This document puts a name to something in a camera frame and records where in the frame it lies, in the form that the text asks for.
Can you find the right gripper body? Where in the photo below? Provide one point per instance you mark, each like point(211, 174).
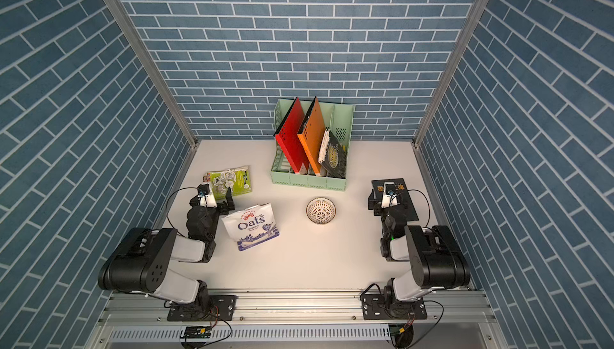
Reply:
point(377, 203)

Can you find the white oats bag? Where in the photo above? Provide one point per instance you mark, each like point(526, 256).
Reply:
point(251, 227)

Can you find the green comic book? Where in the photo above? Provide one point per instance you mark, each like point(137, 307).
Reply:
point(238, 180)

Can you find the dark patterned book in organizer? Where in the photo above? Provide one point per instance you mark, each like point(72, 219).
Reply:
point(332, 156)

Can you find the small black electronics board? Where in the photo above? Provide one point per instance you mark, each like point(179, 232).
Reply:
point(198, 333)

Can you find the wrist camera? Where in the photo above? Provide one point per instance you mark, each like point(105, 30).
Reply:
point(206, 197)
point(389, 195)

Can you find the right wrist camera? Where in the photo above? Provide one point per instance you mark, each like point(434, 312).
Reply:
point(389, 195)

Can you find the orange folder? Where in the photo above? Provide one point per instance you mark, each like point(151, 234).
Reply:
point(310, 135)

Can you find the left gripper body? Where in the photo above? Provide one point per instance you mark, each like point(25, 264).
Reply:
point(221, 209)

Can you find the red patterned breakfast bowl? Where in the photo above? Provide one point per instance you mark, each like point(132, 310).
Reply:
point(321, 210)

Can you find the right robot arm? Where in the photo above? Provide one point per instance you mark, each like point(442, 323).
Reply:
point(435, 259)

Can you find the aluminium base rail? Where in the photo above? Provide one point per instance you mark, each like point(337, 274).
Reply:
point(303, 307)

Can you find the red folder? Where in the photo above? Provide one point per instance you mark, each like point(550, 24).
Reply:
point(287, 138)

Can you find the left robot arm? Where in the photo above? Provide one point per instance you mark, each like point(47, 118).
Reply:
point(140, 263)

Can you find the mint green file organizer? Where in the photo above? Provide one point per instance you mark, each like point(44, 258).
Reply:
point(339, 119)

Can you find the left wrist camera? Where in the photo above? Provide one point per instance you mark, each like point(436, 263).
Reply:
point(206, 197)

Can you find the black book with antlers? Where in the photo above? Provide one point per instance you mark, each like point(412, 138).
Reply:
point(402, 213)

